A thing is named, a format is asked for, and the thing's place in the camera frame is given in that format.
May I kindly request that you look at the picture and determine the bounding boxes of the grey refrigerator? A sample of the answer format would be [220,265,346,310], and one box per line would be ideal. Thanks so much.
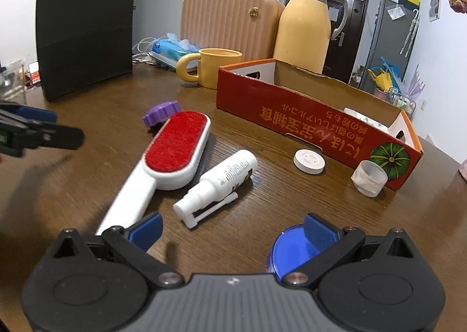
[365,0,420,77]

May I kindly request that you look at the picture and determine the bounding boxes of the white round disc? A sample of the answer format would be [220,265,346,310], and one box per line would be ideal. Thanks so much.
[294,148,325,174]

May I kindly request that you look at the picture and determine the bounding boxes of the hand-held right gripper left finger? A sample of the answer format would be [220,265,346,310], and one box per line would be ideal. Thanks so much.
[51,212,185,289]

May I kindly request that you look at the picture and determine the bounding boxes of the white cables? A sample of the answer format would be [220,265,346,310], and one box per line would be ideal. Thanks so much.
[132,37,157,63]

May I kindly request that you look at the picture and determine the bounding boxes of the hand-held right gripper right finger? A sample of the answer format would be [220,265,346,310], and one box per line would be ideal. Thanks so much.
[281,213,420,289]

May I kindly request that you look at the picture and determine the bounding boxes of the pink ribbed suitcase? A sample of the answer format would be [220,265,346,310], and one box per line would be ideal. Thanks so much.
[180,0,286,63]

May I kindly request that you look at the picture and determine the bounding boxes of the blue tissue pack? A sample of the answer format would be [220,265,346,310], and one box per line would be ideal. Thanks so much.
[149,33,201,69]

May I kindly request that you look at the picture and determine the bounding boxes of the folded white umbrella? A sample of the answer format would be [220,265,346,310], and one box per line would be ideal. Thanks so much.
[400,9,420,55]

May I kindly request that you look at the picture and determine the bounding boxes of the yellow thermos jug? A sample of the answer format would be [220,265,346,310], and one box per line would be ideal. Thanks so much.
[273,0,351,75]

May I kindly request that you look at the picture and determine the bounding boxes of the black paper bag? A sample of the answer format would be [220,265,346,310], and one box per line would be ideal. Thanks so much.
[35,0,138,102]

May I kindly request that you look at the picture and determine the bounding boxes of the yellow mug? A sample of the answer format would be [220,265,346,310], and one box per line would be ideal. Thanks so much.
[176,48,242,90]

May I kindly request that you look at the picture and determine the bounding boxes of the purple scalloped lid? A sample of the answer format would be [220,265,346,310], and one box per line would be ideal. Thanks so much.
[142,100,182,128]

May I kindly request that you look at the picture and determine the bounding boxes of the purple feather decoration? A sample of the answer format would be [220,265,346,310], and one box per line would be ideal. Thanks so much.
[405,64,426,97]

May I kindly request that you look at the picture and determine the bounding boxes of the blue round lid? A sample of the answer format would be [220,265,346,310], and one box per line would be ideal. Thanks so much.
[268,226,322,278]

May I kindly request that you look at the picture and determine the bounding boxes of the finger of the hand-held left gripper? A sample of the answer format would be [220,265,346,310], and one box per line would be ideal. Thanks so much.
[0,100,58,123]
[20,123,85,152]

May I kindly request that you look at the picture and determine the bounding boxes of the red cardboard box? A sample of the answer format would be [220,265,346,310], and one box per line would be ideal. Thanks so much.
[215,58,424,191]

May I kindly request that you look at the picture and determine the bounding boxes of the red and white lint brush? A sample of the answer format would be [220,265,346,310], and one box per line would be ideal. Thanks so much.
[95,111,211,236]

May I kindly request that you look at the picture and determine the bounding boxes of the translucent plastic cup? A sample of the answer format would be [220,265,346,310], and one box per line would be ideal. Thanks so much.
[351,160,388,198]

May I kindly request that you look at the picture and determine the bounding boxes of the dark brown door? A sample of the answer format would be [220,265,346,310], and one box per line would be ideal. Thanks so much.
[325,0,369,83]

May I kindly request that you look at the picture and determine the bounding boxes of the wire rack cart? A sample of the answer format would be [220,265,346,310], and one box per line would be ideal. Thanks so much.
[388,87,417,114]

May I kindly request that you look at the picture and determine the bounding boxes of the white spray bottle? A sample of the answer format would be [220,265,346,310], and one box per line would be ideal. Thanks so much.
[173,150,258,229]

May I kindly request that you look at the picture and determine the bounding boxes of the clear acrylic organizer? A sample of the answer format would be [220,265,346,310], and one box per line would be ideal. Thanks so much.
[0,59,27,103]

